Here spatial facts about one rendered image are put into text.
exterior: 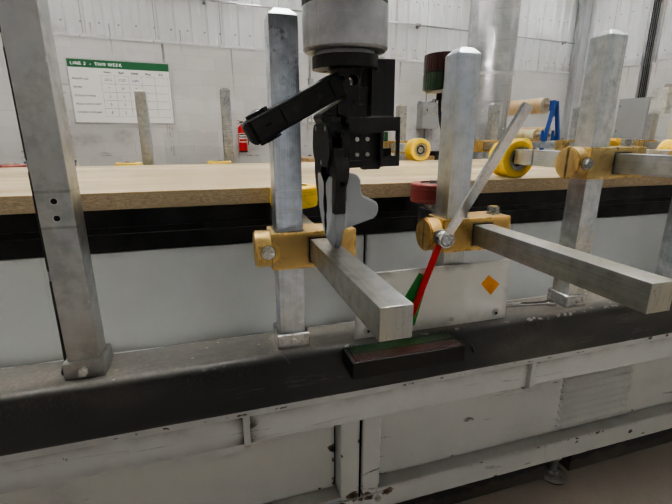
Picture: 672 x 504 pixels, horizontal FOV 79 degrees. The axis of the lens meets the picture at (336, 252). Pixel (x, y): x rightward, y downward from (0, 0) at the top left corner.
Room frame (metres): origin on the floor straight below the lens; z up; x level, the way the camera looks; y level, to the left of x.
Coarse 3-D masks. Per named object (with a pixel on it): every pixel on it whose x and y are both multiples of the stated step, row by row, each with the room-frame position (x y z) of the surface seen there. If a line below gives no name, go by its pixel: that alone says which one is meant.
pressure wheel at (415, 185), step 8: (416, 184) 0.72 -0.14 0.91; (424, 184) 0.71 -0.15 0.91; (432, 184) 0.71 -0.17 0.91; (416, 192) 0.72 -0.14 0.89; (424, 192) 0.71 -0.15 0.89; (432, 192) 0.71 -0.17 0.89; (416, 200) 0.72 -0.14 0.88; (424, 200) 0.71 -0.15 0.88; (432, 200) 0.70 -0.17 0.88; (432, 208) 0.73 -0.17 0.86
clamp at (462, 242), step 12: (432, 216) 0.61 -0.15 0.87; (468, 216) 0.61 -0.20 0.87; (480, 216) 0.61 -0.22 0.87; (492, 216) 0.61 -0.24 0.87; (504, 216) 0.61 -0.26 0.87; (420, 228) 0.61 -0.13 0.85; (432, 228) 0.58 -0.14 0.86; (444, 228) 0.58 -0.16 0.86; (468, 228) 0.59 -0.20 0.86; (420, 240) 0.60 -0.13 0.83; (432, 240) 0.58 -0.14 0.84; (456, 240) 0.59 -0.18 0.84; (468, 240) 0.59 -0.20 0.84; (444, 252) 0.58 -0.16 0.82
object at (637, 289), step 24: (480, 240) 0.58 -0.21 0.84; (504, 240) 0.53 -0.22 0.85; (528, 240) 0.50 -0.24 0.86; (528, 264) 0.48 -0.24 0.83; (552, 264) 0.45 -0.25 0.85; (576, 264) 0.42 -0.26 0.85; (600, 264) 0.40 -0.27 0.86; (600, 288) 0.39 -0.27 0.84; (624, 288) 0.37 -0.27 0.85; (648, 288) 0.35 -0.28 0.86; (648, 312) 0.34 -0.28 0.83
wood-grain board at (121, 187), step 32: (480, 160) 1.57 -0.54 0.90; (0, 192) 0.65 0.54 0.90; (96, 192) 0.65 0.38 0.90; (128, 192) 0.66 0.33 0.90; (160, 192) 0.67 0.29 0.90; (192, 192) 0.69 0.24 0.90; (224, 192) 0.70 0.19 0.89; (256, 192) 0.72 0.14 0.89; (384, 192) 0.79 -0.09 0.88; (480, 192) 0.85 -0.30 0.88
